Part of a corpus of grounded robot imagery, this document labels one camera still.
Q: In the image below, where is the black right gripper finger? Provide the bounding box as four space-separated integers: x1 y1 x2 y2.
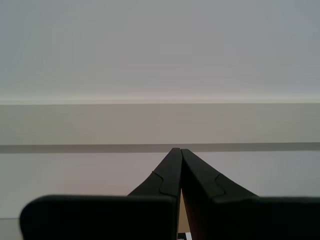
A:
19 147 183 240
180 148 320 240

